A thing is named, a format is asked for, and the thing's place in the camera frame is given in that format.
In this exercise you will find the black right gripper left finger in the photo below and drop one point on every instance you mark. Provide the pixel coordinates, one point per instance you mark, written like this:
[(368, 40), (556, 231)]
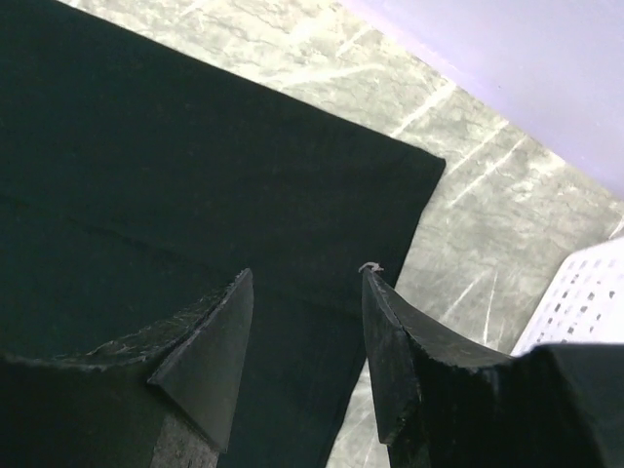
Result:
[(164, 396)]

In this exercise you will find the black t-shirt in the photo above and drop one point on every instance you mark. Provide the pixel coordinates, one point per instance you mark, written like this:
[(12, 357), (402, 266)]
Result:
[(136, 180)]

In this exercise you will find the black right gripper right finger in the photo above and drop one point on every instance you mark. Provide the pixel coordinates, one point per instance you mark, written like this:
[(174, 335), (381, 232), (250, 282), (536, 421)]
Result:
[(443, 400)]

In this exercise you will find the white plastic mesh basket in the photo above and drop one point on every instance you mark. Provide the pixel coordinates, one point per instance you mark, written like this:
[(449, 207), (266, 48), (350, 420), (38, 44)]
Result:
[(583, 303)]

